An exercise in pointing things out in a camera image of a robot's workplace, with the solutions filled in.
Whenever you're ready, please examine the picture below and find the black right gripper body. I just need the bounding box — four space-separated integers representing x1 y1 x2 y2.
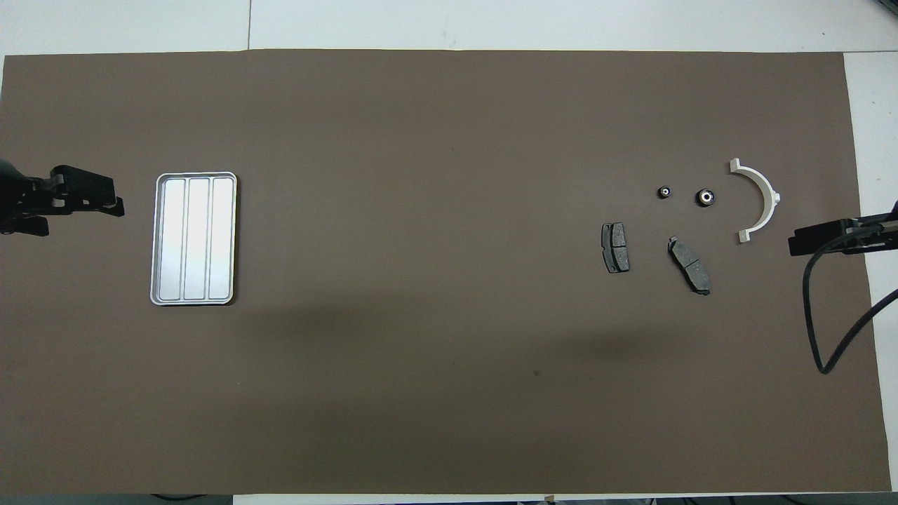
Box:
807 213 898 255

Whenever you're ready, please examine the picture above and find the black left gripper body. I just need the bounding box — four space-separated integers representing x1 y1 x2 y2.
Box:
0 160 116 218

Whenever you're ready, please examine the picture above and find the silver metal tray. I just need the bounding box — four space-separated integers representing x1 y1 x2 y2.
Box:
150 171 238 306

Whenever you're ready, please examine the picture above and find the long dark brake pad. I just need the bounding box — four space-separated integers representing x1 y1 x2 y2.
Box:
666 236 711 296

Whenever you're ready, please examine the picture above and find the short dark brake pad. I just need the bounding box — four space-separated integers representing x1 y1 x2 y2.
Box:
601 222 630 274

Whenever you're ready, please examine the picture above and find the brown table mat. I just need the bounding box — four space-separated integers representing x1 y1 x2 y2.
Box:
0 49 892 495

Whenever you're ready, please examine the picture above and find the white half-ring bracket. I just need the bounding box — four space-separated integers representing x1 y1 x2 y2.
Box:
730 159 781 245

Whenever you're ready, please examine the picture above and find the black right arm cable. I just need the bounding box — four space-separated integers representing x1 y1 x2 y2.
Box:
803 200 898 375

